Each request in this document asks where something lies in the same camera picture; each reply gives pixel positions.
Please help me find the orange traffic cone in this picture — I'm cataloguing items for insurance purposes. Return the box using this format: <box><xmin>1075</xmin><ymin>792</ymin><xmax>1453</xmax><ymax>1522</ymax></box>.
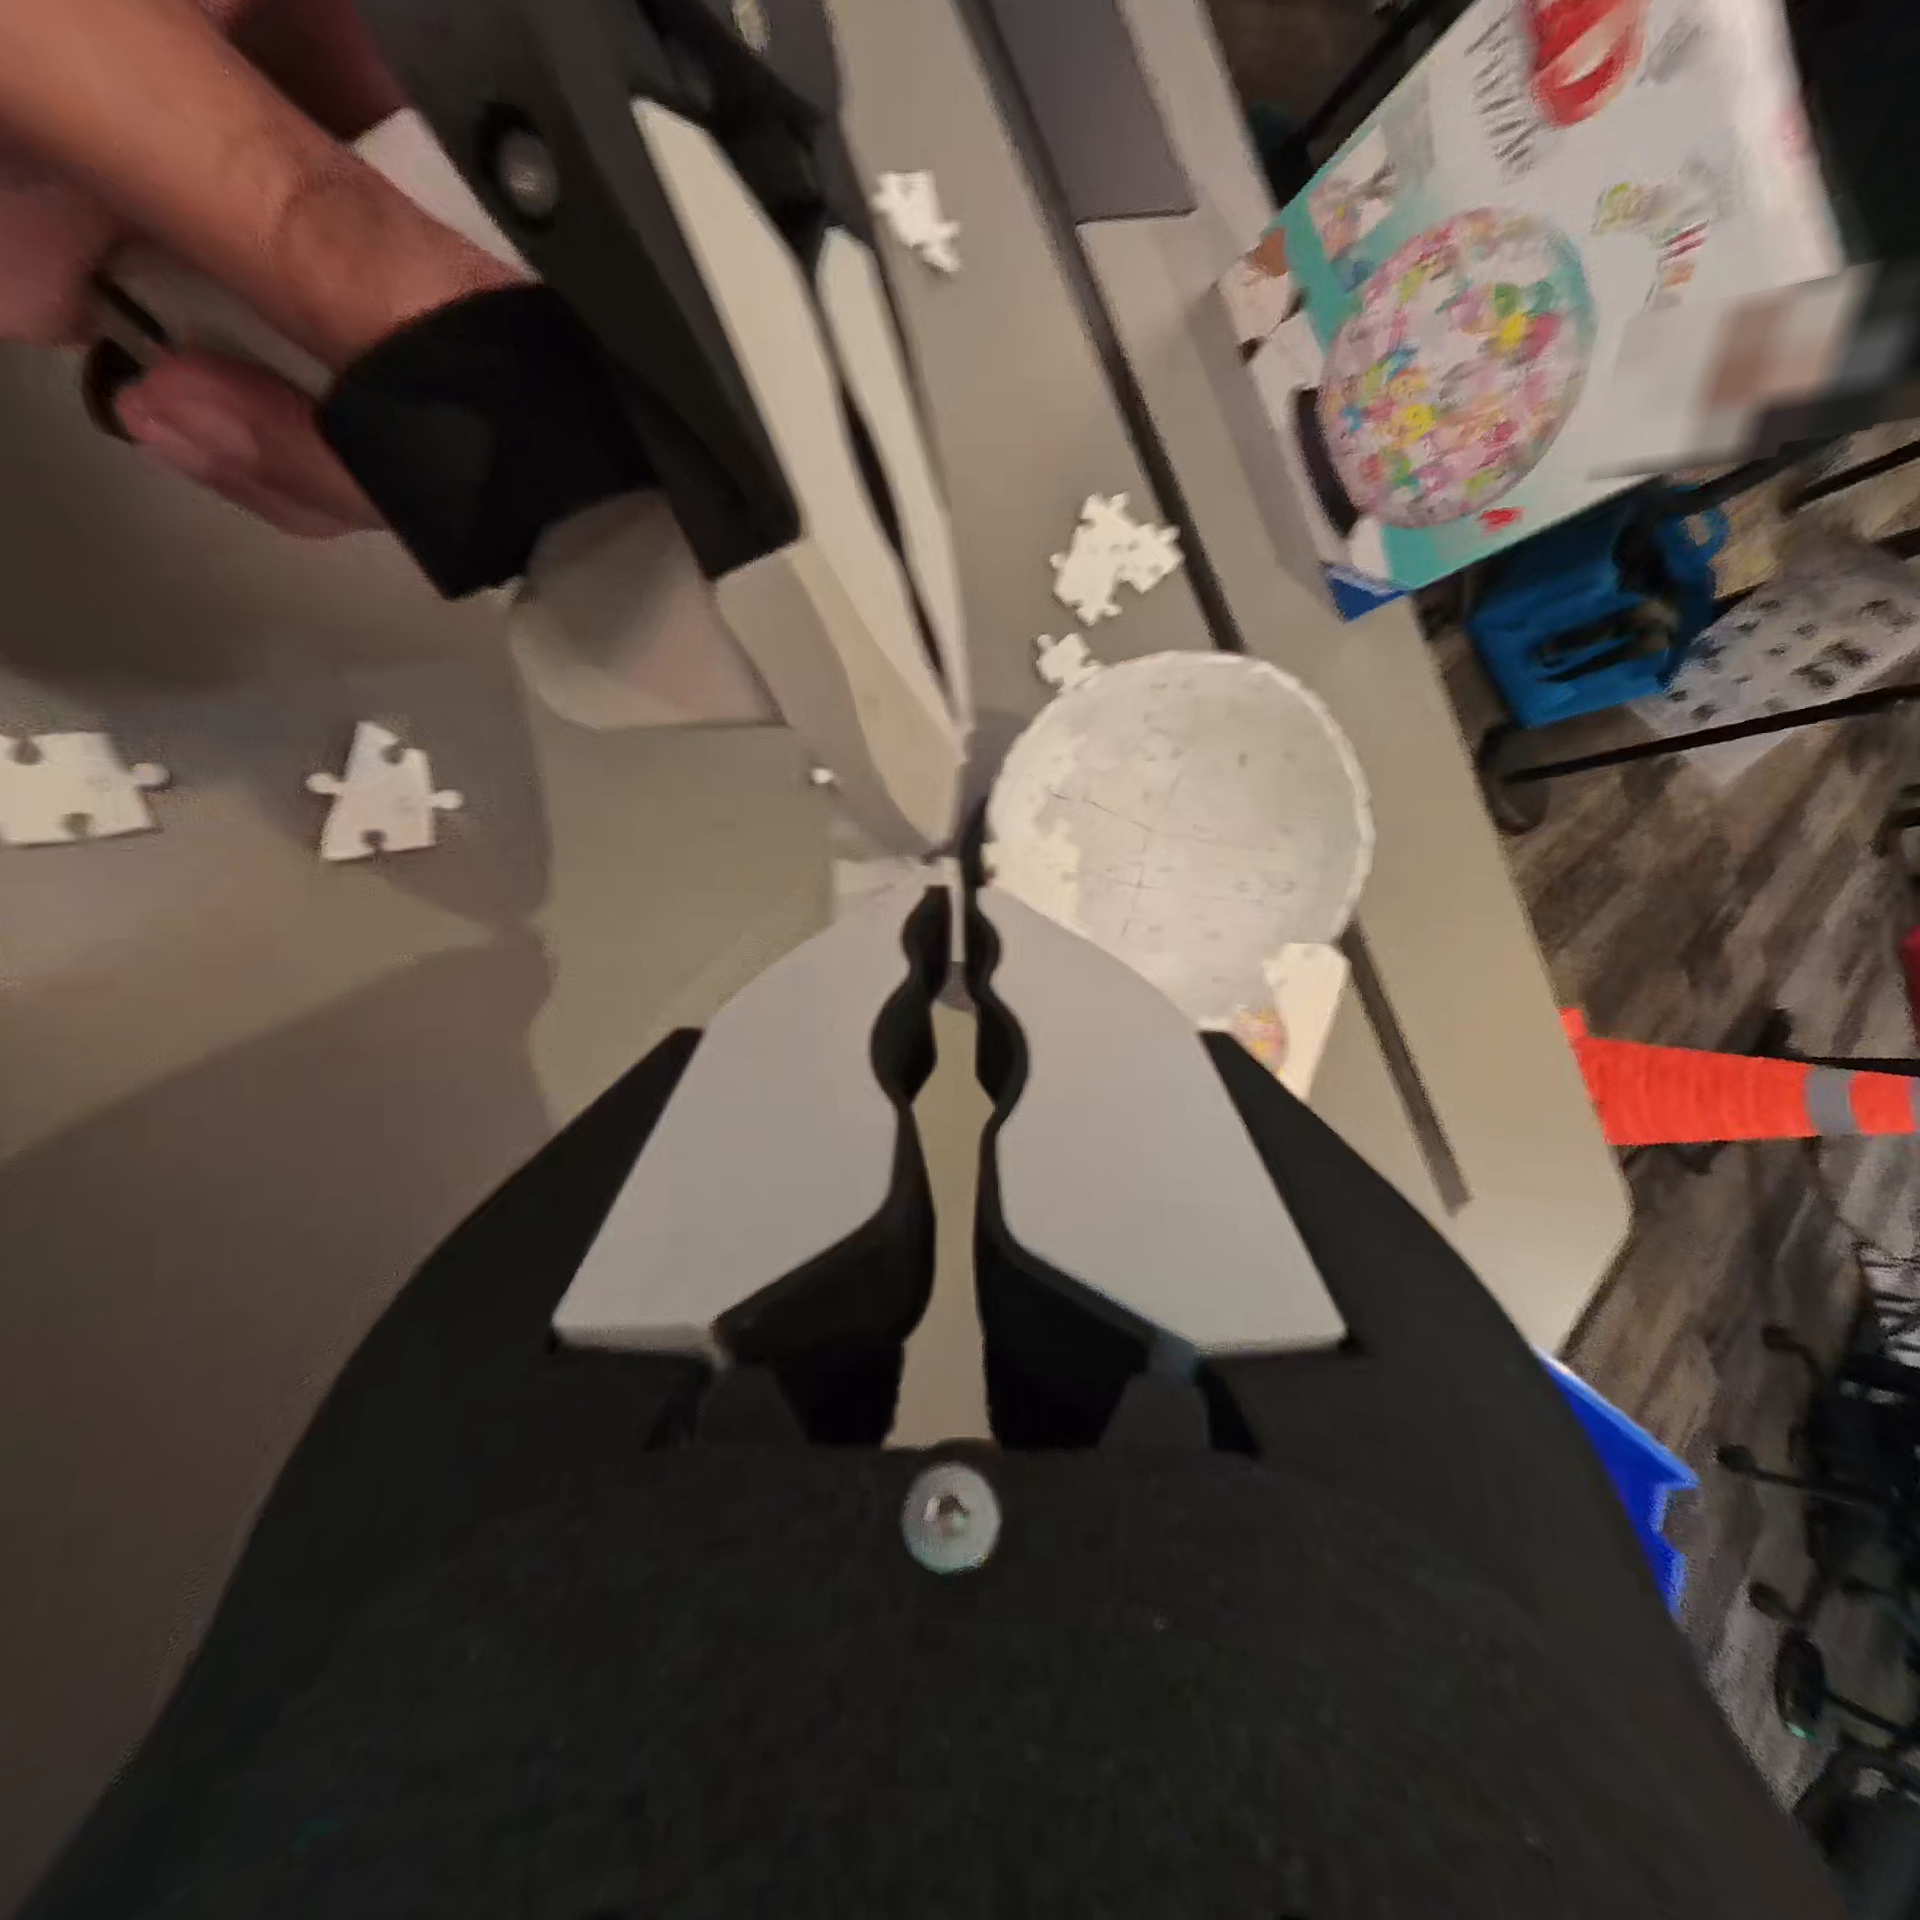
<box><xmin>1560</xmin><ymin>1010</ymin><xmax>1920</xmax><ymax>1153</ymax></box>

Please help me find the person's left hand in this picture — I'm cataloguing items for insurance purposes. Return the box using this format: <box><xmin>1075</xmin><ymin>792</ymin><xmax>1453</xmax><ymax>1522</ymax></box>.
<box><xmin>0</xmin><ymin>0</ymin><xmax>530</xmax><ymax>542</ymax></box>

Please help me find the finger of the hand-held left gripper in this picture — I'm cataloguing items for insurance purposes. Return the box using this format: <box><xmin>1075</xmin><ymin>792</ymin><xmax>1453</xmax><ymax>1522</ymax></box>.
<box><xmin>626</xmin><ymin>101</ymin><xmax>962</xmax><ymax>862</ymax></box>
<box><xmin>814</xmin><ymin>229</ymin><xmax>974</xmax><ymax>726</ymax></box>

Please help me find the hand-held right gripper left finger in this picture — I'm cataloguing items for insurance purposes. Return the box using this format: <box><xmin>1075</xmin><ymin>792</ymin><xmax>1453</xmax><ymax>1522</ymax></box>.
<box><xmin>548</xmin><ymin>884</ymin><xmax>955</xmax><ymax>1449</ymax></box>

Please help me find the puzzle instruction sheet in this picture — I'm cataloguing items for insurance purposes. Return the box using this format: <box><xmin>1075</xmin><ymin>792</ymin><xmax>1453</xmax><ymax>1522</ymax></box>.
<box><xmin>1228</xmin><ymin>942</ymin><xmax>1354</xmax><ymax>1105</ymax></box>

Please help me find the blue plastic bin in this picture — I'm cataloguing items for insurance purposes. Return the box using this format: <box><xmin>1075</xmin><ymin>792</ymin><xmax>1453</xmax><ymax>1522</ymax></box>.
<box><xmin>1537</xmin><ymin>1348</ymin><xmax>1703</xmax><ymax>1618</ymax></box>

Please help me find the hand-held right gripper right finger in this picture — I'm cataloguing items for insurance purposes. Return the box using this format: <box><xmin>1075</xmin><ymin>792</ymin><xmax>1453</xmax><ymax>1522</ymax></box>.
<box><xmin>962</xmin><ymin>888</ymin><xmax>1350</xmax><ymax>1449</ymax></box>

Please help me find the colourful puzzle box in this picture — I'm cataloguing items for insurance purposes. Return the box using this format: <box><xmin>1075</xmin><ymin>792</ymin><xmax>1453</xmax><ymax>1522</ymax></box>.
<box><xmin>1212</xmin><ymin>0</ymin><xmax>1863</xmax><ymax>622</ymax></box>

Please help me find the colourful puzzle ball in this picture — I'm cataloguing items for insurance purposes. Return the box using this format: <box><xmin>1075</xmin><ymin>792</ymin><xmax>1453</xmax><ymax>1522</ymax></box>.
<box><xmin>983</xmin><ymin>646</ymin><xmax>1377</xmax><ymax>1037</ymax></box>

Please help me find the blue tote bag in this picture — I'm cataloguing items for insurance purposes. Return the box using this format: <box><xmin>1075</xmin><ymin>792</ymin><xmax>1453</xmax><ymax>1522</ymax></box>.
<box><xmin>1461</xmin><ymin>494</ymin><xmax>1728</xmax><ymax>731</ymax></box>

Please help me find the printed instruction sign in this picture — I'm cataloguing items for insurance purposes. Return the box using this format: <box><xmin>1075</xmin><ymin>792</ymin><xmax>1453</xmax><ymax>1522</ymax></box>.
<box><xmin>1667</xmin><ymin>568</ymin><xmax>1920</xmax><ymax>726</ymax></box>

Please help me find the strip of joined puzzle pieces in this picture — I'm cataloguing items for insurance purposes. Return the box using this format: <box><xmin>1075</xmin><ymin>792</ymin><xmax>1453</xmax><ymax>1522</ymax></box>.
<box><xmin>1047</xmin><ymin>490</ymin><xmax>1188</xmax><ymax>632</ymax></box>

